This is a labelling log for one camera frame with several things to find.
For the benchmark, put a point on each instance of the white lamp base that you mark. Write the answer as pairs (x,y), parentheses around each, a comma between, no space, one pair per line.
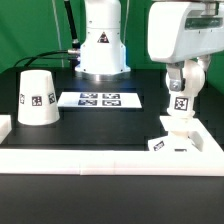
(182,136)

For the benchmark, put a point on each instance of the white lamp shade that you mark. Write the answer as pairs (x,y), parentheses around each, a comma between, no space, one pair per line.
(37,99)

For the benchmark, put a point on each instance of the white lamp bulb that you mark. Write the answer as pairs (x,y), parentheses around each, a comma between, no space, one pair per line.
(181,103)

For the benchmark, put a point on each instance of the white marker sheet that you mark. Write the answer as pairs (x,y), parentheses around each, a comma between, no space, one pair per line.
(99,100)

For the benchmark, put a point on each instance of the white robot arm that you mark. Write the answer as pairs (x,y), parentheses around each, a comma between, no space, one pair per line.
(103,53)

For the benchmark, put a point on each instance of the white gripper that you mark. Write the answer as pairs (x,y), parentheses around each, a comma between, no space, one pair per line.
(184,30)

